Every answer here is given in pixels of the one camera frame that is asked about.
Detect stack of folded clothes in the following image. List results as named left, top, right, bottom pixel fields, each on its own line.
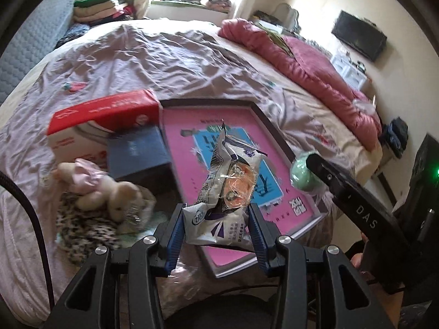
left=73, top=0, right=136, bottom=27

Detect cream plush toy pink bow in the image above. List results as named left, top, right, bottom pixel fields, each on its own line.
left=52, top=158, right=143, bottom=223

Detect pink book tray box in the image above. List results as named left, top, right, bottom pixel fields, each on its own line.
left=161, top=99, right=329, bottom=278

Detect person right hand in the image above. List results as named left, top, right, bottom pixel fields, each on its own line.
left=350, top=232, right=368, bottom=269

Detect red white carton box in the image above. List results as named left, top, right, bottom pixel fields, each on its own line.
left=46, top=89, right=161, bottom=169

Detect white drawer cabinet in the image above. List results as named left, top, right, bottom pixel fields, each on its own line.
left=330, top=49, right=371, bottom=91

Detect pink quilted comforter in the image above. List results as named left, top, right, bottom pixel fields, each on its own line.
left=218, top=19, right=382, bottom=152

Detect dark clothes on floor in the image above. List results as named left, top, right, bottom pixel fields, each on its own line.
left=379, top=117, right=409, bottom=159

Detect white snack bag orange window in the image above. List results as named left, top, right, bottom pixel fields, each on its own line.
left=183, top=125, right=266, bottom=252

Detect black cable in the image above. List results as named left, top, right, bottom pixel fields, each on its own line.
left=0, top=170, right=56, bottom=313

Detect grey quilted headboard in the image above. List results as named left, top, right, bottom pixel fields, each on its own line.
left=0, top=0, right=75, bottom=102

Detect dark blue small box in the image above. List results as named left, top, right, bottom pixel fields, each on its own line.
left=107, top=126, right=172, bottom=187

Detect clothes pile on windowsill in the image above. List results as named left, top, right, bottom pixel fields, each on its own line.
left=152, top=0, right=232, bottom=13

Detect green round soft ball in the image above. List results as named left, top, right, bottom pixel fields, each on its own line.
left=289, top=151, right=324, bottom=194

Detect black wall television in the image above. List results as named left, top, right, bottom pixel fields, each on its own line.
left=331, top=10, right=387, bottom=62

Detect clear plastic bag on comforter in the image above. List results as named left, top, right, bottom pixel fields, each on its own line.
left=353, top=99, right=376, bottom=116

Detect leopard print cloth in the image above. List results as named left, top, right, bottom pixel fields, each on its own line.
left=56, top=188, right=158, bottom=266

